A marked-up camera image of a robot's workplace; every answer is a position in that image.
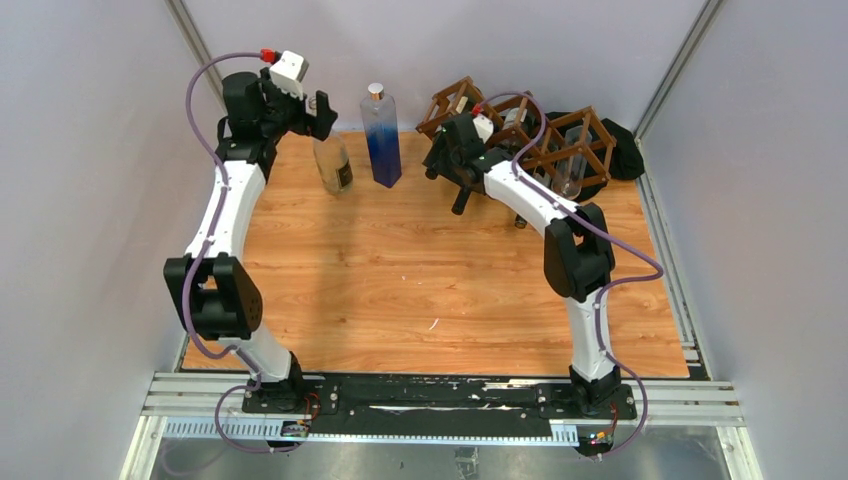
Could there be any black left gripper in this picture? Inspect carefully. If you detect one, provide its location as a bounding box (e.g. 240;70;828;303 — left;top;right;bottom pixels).
257;70;335;142

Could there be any clear round glass bottle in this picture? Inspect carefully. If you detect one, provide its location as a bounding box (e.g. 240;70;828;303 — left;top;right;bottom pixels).
311;125;353;195

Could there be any blue square glass bottle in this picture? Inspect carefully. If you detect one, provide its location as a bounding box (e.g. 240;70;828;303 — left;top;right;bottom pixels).
360;82;402;188

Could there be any dark bottle white label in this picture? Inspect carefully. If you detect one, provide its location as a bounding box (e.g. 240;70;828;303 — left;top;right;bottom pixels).
425;166;442;180

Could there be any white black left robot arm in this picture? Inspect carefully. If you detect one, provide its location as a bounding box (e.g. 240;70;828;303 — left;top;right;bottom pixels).
163;67;337;413

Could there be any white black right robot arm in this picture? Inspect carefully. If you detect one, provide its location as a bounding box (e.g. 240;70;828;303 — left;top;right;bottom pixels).
423;113;629;418

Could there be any dark bottle lower rack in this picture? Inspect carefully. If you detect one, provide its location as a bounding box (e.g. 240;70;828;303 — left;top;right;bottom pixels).
451;187;472;216

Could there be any dark bottle barcode label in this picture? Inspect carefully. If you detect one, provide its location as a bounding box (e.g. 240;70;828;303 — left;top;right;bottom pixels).
498;107;536;152

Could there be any clear glass bottle in rack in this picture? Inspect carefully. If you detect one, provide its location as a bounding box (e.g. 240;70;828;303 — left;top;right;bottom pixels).
551;126;588;201

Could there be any brown wooden wine rack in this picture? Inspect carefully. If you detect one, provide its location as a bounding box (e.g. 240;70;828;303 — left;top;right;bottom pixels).
416;76;617;187

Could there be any black cloth behind rack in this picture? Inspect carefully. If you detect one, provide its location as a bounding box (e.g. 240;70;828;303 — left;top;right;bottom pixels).
546;111;645;203

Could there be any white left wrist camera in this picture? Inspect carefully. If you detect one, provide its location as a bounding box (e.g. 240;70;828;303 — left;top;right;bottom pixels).
269;50;309;100

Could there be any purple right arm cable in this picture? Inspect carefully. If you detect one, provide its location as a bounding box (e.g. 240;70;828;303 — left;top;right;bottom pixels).
471;91;665;458

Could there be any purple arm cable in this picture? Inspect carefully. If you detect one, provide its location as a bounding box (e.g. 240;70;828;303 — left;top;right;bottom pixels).
471;91;665;458
180;49;313;455

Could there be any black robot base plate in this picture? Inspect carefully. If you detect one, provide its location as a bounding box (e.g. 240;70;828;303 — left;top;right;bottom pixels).
242;373;637;441

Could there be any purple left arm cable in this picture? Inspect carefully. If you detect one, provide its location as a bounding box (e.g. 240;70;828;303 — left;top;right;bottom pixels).
180;49;313;455

